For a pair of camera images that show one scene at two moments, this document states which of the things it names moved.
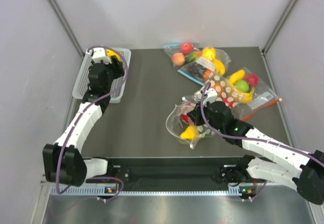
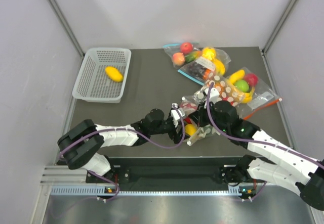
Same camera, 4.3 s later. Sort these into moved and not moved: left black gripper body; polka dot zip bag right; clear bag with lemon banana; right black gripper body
Moved: left black gripper body
Not moved: right black gripper body; clear bag with lemon banana; polka dot zip bag right
